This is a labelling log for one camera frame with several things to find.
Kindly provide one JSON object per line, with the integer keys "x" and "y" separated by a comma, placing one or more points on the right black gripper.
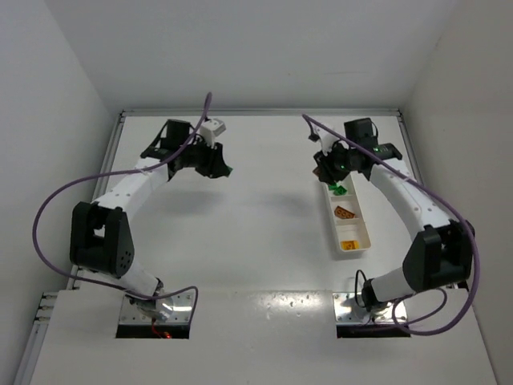
{"x": 326, "y": 168}

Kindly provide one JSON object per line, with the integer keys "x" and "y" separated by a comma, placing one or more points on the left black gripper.
{"x": 214, "y": 161}

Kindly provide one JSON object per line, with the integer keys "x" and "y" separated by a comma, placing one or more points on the green lego brick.
{"x": 229, "y": 171}
{"x": 337, "y": 189}

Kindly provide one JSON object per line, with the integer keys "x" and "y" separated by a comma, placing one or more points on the orange lego plate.
{"x": 343, "y": 214}

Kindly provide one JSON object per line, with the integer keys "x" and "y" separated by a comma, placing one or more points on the yellow lego brick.
{"x": 349, "y": 245}

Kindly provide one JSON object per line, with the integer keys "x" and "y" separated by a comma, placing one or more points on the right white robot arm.
{"x": 442, "y": 248}

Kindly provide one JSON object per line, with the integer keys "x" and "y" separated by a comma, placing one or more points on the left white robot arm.
{"x": 101, "y": 239}

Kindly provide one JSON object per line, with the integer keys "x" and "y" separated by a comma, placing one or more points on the white divided tray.
{"x": 348, "y": 225}

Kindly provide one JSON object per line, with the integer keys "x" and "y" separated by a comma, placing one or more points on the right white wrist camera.
{"x": 326, "y": 139}

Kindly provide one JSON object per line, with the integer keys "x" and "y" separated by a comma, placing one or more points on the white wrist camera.
{"x": 210, "y": 130}
{"x": 326, "y": 139}

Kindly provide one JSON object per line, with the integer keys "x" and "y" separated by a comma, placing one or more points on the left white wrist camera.
{"x": 210, "y": 130}

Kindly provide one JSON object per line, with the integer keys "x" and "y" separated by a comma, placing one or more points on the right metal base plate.
{"x": 349, "y": 311}

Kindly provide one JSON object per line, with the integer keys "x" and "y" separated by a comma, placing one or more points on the metal base plate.
{"x": 349, "y": 311}
{"x": 173, "y": 311}

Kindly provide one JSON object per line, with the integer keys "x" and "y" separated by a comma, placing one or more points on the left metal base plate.
{"x": 173, "y": 311}

